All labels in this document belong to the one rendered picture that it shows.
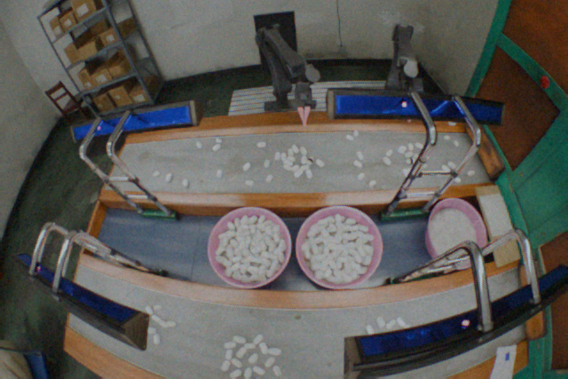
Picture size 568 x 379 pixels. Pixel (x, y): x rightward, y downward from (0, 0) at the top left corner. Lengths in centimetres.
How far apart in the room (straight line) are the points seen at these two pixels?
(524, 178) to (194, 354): 127
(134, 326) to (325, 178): 72
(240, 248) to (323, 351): 41
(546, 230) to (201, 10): 305
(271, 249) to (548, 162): 101
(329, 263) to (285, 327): 23
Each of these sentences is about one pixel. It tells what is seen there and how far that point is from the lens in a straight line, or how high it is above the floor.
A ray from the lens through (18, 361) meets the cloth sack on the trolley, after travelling 284.
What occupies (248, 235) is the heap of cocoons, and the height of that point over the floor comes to 74.
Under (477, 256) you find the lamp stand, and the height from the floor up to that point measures 112.
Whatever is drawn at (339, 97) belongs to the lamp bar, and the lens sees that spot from 58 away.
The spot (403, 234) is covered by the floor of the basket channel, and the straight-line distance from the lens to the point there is 88.
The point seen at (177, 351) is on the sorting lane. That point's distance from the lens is 82.
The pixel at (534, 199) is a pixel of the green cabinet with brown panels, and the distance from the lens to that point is 102.
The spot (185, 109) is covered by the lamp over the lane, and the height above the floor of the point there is 109.
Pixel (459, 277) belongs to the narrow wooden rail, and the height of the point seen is 76.
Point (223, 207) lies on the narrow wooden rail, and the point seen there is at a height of 76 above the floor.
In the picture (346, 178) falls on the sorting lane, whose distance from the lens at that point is 84.
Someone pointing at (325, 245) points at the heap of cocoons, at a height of 73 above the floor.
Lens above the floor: 144
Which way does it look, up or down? 54 degrees down
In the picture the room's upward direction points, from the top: 9 degrees counter-clockwise
